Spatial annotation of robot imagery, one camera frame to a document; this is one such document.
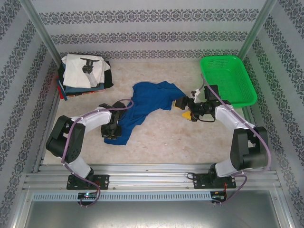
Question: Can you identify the blue t-shirt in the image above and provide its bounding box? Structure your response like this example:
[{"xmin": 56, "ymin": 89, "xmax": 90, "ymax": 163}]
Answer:
[{"xmin": 104, "ymin": 80, "xmax": 186, "ymax": 146}]

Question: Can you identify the green plastic basket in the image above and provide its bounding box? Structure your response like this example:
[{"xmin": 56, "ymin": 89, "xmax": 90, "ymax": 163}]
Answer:
[{"xmin": 199, "ymin": 55, "xmax": 258, "ymax": 109}]

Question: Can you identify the dark patterned folded t-shirt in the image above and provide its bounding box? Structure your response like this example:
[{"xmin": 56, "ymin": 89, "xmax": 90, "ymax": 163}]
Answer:
[{"xmin": 66, "ymin": 88, "xmax": 107, "ymax": 101}]

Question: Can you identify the grey-blue folded t-shirt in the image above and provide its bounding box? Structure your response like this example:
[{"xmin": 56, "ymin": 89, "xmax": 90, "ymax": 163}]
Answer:
[{"xmin": 64, "ymin": 82, "xmax": 105, "ymax": 95}]

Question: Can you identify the white folded t-shirt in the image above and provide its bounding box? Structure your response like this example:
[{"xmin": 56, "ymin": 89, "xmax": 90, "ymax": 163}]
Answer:
[{"xmin": 63, "ymin": 53, "xmax": 111, "ymax": 89}]

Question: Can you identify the red folded t-shirt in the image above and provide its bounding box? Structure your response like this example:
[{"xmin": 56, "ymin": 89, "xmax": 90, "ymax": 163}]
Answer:
[{"xmin": 56, "ymin": 76, "xmax": 70, "ymax": 102}]

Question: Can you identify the thin black cable loop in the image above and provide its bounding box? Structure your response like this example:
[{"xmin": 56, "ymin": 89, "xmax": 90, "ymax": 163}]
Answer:
[{"xmin": 198, "ymin": 113, "xmax": 217, "ymax": 124}]

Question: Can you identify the white cable connector clip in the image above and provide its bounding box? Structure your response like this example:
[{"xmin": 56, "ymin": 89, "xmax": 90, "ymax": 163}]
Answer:
[{"xmin": 190, "ymin": 87, "xmax": 203, "ymax": 103}]

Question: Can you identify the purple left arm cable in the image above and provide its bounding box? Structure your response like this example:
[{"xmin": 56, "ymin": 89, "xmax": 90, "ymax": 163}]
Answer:
[{"xmin": 62, "ymin": 98, "xmax": 134, "ymax": 209}]

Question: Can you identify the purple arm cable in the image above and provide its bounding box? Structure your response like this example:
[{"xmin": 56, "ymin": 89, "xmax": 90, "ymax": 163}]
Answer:
[
  {"xmin": 62, "ymin": 98, "xmax": 134, "ymax": 209},
  {"xmin": 200, "ymin": 73, "xmax": 272, "ymax": 207}
]

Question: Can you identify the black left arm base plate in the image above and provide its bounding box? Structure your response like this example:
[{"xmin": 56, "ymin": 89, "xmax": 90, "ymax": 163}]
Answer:
[{"xmin": 66, "ymin": 174, "xmax": 110, "ymax": 190}]

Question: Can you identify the aluminium mounting rail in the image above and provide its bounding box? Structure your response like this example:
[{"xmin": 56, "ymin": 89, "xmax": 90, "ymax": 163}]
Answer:
[{"xmin": 22, "ymin": 163, "xmax": 283, "ymax": 191}]

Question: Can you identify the slotted grey cable duct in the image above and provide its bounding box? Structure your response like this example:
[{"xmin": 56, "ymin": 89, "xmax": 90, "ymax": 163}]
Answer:
[{"xmin": 32, "ymin": 191, "xmax": 212, "ymax": 202}]

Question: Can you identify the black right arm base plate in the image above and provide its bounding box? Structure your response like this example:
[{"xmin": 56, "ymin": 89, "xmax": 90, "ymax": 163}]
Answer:
[{"xmin": 193, "ymin": 174, "xmax": 237, "ymax": 190}]

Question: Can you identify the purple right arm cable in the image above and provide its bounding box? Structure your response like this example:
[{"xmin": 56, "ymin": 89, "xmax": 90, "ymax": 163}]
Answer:
[{"xmin": 200, "ymin": 73, "xmax": 272, "ymax": 207}]

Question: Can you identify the aluminium frame post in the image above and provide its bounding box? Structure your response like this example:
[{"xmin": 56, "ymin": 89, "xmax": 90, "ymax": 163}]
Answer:
[
  {"xmin": 237, "ymin": 0, "xmax": 277, "ymax": 60},
  {"xmin": 20, "ymin": 0, "xmax": 63, "ymax": 65}
]

